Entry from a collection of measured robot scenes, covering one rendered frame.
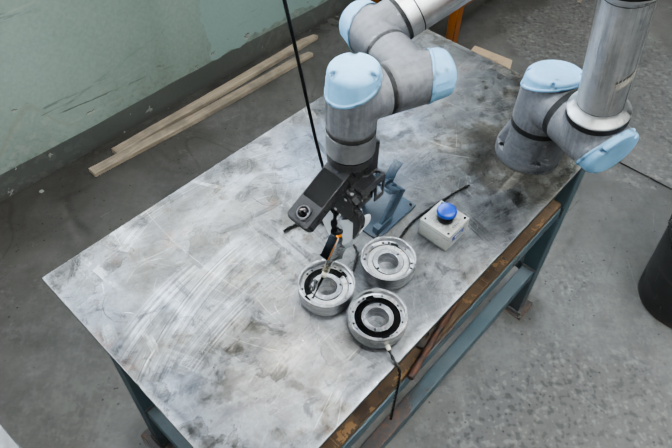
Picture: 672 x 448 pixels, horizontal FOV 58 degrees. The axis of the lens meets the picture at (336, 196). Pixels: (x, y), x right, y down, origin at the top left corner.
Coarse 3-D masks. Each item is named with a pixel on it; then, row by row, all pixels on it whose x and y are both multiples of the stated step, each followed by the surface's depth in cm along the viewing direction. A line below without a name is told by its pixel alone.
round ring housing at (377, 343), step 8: (376, 288) 109; (360, 296) 109; (376, 296) 110; (384, 296) 110; (392, 296) 109; (352, 304) 108; (376, 304) 108; (400, 304) 108; (368, 312) 108; (376, 312) 109; (384, 312) 108; (392, 312) 107; (400, 312) 107; (352, 320) 106; (392, 320) 106; (352, 328) 104; (368, 328) 105; (376, 328) 105; (384, 328) 105; (400, 328) 105; (360, 336) 103; (368, 336) 104; (392, 336) 103; (400, 336) 105; (368, 344) 104; (376, 344) 103; (384, 344) 103; (392, 344) 104
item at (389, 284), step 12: (372, 240) 117; (384, 240) 118; (396, 240) 118; (384, 252) 116; (396, 252) 116; (408, 252) 116; (360, 264) 115; (396, 264) 117; (372, 276) 111; (408, 276) 112; (384, 288) 114; (396, 288) 114
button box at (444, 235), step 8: (432, 208) 122; (424, 216) 121; (432, 216) 121; (456, 216) 121; (464, 216) 121; (424, 224) 120; (432, 224) 119; (440, 224) 119; (448, 224) 119; (456, 224) 119; (464, 224) 120; (424, 232) 122; (432, 232) 120; (440, 232) 118; (448, 232) 118; (456, 232) 119; (464, 232) 123; (432, 240) 121; (440, 240) 119; (448, 240) 118; (456, 240) 122; (448, 248) 120
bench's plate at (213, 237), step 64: (320, 128) 145; (384, 128) 145; (448, 128) 145; (192, 192) 130; (256, 192) 130; (448, 192) 131; (512, 192) 132; (128, 256) 118; (192, 256) 118; (256, 256) 119; (320, 256) 119; (448, 256) 120; (128, 320) 109; (192, 320) 109; (256, 320) 109; (320, 320) 109; (384, 320) 110; (192, 384) 101; (256, 384) 101; (320, 384) 101
